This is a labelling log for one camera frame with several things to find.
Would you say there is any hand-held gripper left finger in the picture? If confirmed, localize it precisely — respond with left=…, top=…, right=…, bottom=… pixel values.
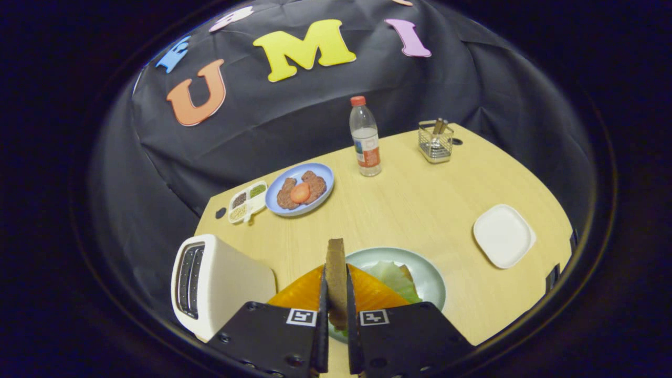
left=206, top=264, right=330, bottom=377

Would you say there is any blue round plate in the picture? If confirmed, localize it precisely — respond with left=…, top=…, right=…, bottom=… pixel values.
left=265, top=162, right=335, bottom=217

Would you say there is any clear bottle with red cap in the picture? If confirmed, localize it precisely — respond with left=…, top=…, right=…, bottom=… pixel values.
left=350, top=96, right=382, bottom=177

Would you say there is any white divided seasoning tray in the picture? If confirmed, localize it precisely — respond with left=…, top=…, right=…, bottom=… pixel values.
left=228, top=180, right=269, bottom=224

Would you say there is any white toaster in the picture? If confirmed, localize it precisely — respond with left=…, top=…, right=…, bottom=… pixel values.
left=170, top=234, right=277, bottom=343

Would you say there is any green lettuce leaf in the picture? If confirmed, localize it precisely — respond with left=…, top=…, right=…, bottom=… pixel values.
left=336, top=261, right=423, bottom=337

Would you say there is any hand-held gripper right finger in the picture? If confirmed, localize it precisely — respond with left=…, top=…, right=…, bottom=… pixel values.
left=345, top=264, right=477, bottom=376

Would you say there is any metal wire utensil holder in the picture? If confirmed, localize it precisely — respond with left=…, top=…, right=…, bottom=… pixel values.
left=418, top=120, right=454, bottom=164

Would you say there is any white square plate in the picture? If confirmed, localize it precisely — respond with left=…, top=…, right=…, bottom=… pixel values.
left=472, top=204, right=537, bottom=269

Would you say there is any pale green round plate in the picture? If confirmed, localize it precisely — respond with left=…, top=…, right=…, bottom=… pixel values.
left=328, top=247, right=447, bottom=344

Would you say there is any brown seeded bread slice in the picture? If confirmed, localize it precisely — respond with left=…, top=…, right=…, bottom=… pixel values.
left=325, top=238, right=349, bottom=330

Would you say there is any brown meat patty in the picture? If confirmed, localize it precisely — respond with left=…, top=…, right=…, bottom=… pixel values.
left=301, top=170, right=327, bottom=204
left=276, top=177, right=300, bottom=211

